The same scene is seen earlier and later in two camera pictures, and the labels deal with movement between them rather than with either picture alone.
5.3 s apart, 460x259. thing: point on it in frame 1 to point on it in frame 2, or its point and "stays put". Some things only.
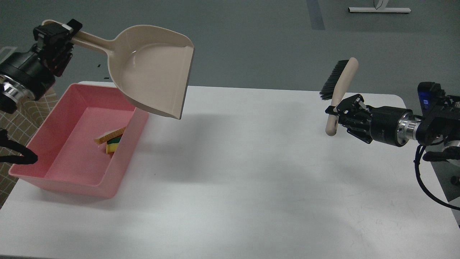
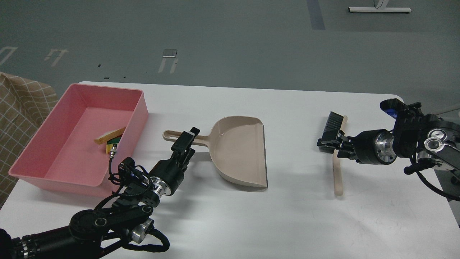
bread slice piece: (105, 137) stays put
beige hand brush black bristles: (336, 89) to (334, 122)
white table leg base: (380, 6) stays put
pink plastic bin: (68, 158) stays put
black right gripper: (384, 121) to (375, 147)
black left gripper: (26, 68) to (168, 175)
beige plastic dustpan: (150, 65) to (236, 145)
